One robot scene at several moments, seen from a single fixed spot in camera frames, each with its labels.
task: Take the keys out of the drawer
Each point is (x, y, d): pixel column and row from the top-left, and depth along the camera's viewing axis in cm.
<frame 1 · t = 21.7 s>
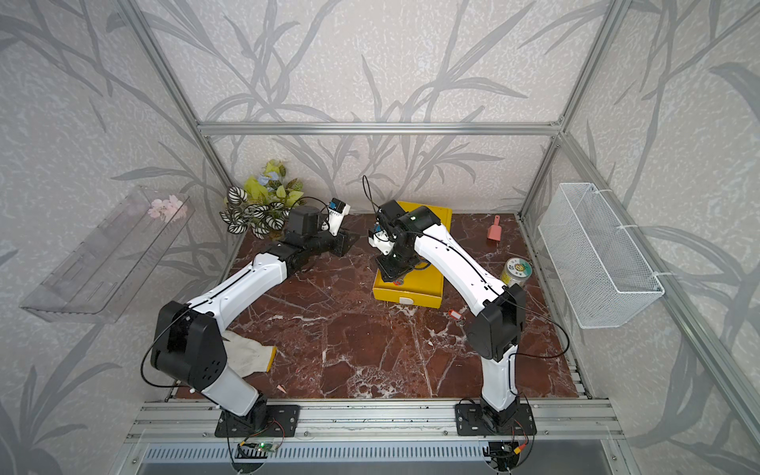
left hand: (353, 232, 85), fingers open
right hand: (386, 273, 80), fingers open
artificial potted plant: (261, 204, 92), point 25 cm above the table
pink plastic scoop: (494, 232, 114), point 3 cm above the table
white work glove: (257, 361, 84), point 2 cm above the table

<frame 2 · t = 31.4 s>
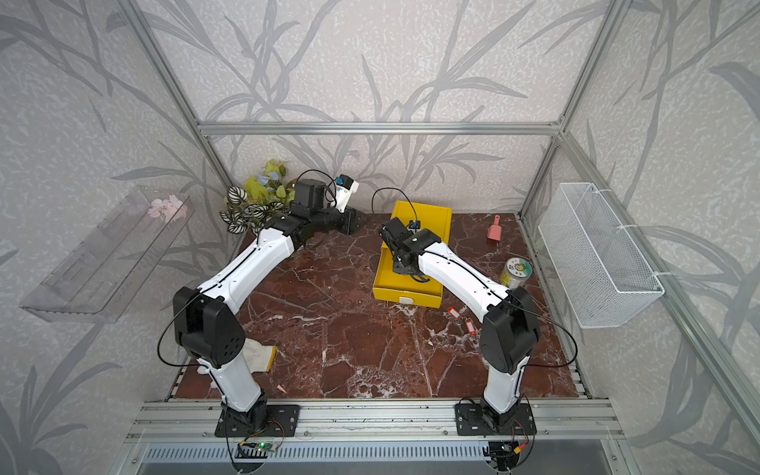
left hand: (366, 215, 82), fingers open
right hand: (408, 263, 87), fingers closed
the named things where they were.

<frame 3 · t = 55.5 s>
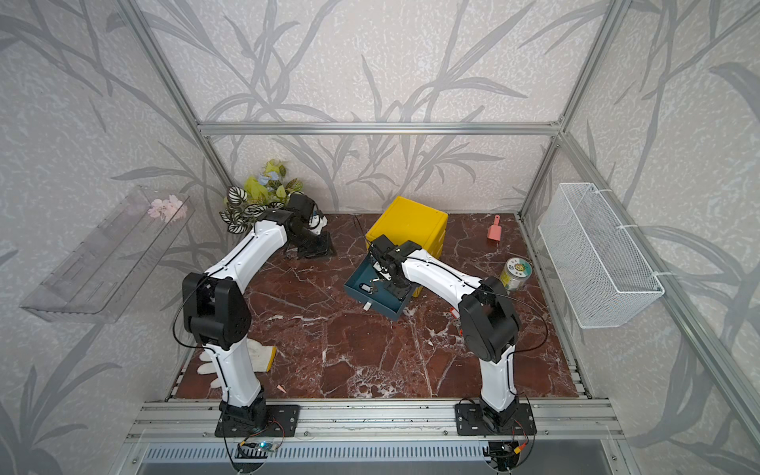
left hand: (333, 251, 90), fingers open
right hand: (404, 281, 91), fingers closed
teal middle drawer: (381, 301, 83), point 14 cm above the table
the other named things where they were.

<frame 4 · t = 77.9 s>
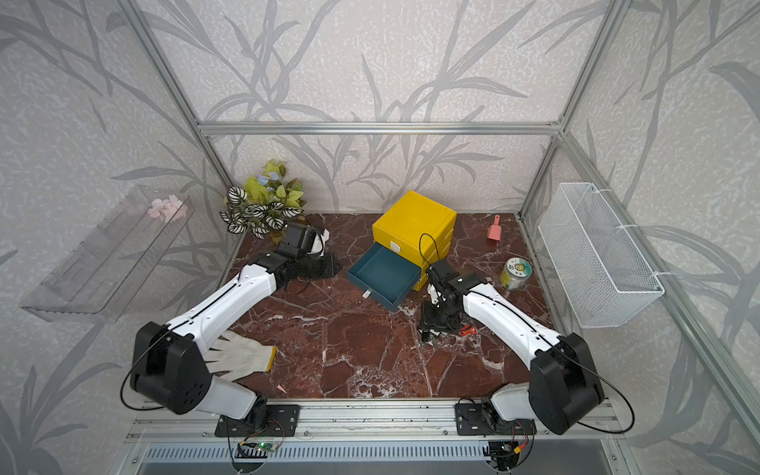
left hand: (341, 265, 84), fingers closed
right hand: (424, 324, 82), fingers open
the named things where they were.

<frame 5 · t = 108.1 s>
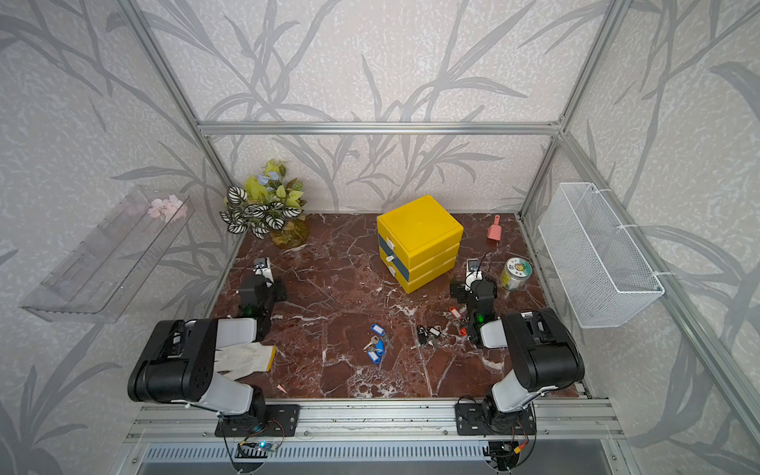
left hand: (275, 275, 94), fingers open
right hand: (470, 273, 94), fingers open
blue tagged key: (379, 330, 91), on the table
black tagged key 2: (422, 334, 91), on the table
